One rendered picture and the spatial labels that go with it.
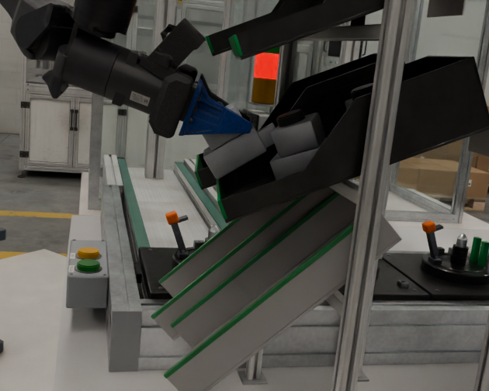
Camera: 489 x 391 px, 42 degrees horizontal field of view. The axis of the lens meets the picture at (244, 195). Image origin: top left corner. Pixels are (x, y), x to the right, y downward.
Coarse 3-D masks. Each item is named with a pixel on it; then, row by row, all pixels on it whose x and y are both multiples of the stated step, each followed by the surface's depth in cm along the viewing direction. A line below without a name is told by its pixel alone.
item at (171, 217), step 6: (168, 216) 111; (174, 216) 111; (180, 216) 113; (186, 216) 112; (168, 222) 111; (174, 222) 111; (180, 222) 112; (174, 228) 112; (174, 234) 112; (180, 234) 113; (180, 240) 113; (180, 246) 113; (180, 252) 113
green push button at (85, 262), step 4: (84, 260) 113; (88, 260) 113; (92, 260) 114; (80, 264) 111; (84, 264) 111; (88, 264) 111; (92, 264) 112; (96, 264) 112; (80, 268) 111; (84, 268) 110; (88, 268) 110; (92, 268) 111; (96, 268) 111
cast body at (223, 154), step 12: (228, 108) 69; (252, 132) 69; (264, 132) 70; (216, 144) 69; (228, 144) 69; (240, 144) 69; (252, 144) 69; (264, 144) 70; (204, 156) 69; (216, 156) 69; (228, 156) 69; (240, 156) 69; (252, 156) 69; (216, 168) 69; (228, 168) 69
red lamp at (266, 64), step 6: (258, 54) 127; (264, 54) 126; (270, 54) 126; (276, 54) 127; (258, 60) 127; (264, 60) 127; (270, 60) 127; (276, 60) 127; (258, 66) 127; (264, 66) 127; (270, 66) 127; (276, 66) 128; (258, 72) 128; (264, 72) 127; (270, 72) 127; (276, 72) 128; (270, 78) 128
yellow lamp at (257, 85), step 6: (258, 78) 128; (264, 78) 128; (258, 84) 128; (264, 84) 128; (270, 84) 128; (252, 90) 130; (258, 90) 128; (264, 90) 128; (270, 90) 128; (252, 96) 129; (258, 96) 128; (264, 96) 128; (270, 96) 128; (258, 102) 129; (264, 102) 128; (270, 102) 129
